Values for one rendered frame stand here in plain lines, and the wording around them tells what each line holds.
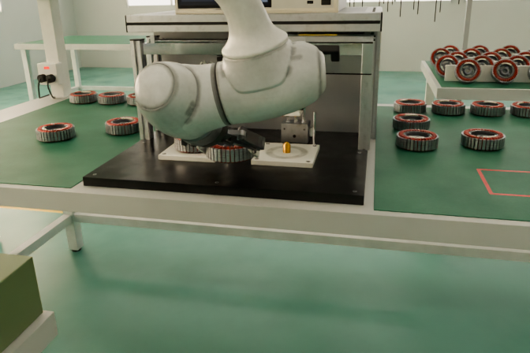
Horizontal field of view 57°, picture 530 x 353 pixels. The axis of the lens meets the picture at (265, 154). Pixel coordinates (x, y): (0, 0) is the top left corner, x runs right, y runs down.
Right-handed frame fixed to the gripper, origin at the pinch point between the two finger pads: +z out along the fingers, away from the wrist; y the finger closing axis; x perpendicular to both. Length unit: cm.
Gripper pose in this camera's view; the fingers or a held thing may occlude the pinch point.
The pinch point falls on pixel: (230, 147)
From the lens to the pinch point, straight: 110.2
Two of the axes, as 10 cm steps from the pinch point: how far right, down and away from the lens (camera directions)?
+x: -1.0, 9.8, -1.9
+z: 2.0, 2.1, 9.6
